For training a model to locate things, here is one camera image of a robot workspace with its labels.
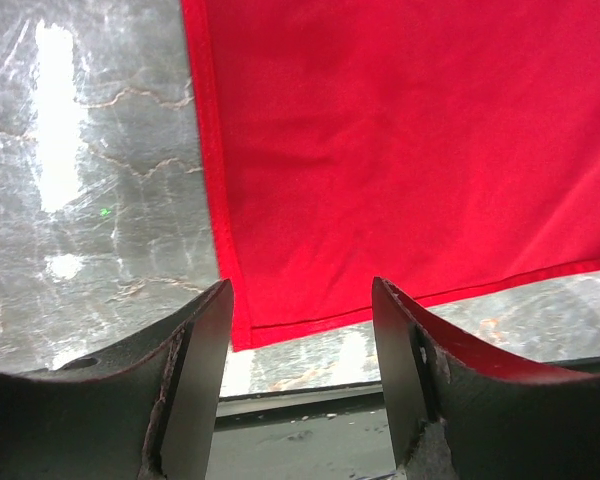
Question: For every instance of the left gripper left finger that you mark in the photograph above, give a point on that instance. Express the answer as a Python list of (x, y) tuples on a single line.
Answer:
[(141, 408)]

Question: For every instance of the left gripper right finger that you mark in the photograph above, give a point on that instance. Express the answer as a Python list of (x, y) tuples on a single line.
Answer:
[(501, 416)]

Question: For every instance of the red cloth napkin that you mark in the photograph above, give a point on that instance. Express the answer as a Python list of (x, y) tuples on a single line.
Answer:
[(452, 147)]

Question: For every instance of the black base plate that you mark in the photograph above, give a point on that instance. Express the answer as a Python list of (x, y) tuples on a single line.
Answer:
[(327, 433)]

